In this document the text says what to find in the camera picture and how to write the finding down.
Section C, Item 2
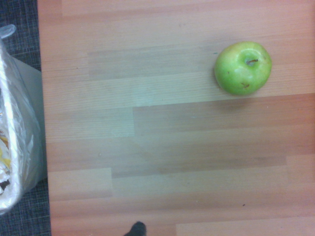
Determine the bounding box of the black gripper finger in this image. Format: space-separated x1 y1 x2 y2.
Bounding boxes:
124 221 148 236

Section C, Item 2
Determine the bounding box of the green apple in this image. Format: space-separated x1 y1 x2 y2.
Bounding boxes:
214 41 273 96

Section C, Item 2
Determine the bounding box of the grey waste bin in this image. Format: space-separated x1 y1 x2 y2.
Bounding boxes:
9 56 48 195

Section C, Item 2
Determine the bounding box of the clear plastic bin liner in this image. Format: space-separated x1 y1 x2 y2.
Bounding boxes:
0 24 42 215

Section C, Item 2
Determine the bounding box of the crumpled yellow white wrapper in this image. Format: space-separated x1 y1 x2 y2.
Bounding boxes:
0 108 12 195

